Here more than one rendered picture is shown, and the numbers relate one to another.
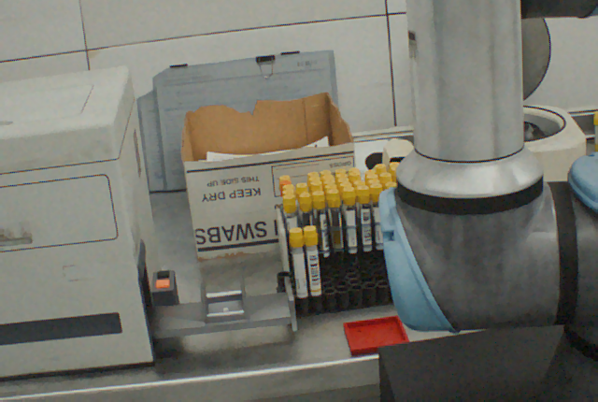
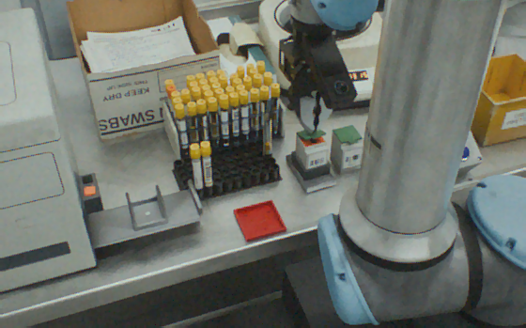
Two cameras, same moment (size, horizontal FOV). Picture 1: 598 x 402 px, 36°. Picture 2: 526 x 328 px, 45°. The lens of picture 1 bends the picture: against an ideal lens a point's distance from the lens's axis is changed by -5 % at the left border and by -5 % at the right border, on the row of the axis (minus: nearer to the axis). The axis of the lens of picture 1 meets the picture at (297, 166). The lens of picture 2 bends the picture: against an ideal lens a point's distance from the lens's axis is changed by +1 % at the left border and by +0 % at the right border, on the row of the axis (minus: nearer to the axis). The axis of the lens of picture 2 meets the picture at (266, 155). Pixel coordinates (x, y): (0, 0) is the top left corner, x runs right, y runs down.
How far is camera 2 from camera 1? 0.40 m
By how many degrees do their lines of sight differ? 27
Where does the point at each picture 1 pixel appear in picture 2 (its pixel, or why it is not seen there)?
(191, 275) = (100, 159)
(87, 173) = (33, 152)
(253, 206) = (144, 100)
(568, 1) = not seen: hidden behind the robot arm
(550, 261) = (462, 288)
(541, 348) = not seen: hidden behind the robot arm
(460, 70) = (421, 179)
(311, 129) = (168, 9)
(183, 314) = (115, 221)
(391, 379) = (301, 302)
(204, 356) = (134, 252)
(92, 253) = (41, 207)
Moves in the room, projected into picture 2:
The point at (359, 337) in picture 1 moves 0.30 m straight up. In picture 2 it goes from (247, 222) to (242, 67)
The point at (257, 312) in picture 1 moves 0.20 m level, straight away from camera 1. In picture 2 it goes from (173, 214) to (146, 136)
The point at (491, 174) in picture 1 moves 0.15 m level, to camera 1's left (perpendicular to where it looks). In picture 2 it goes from (429, 241) to (273, 278)
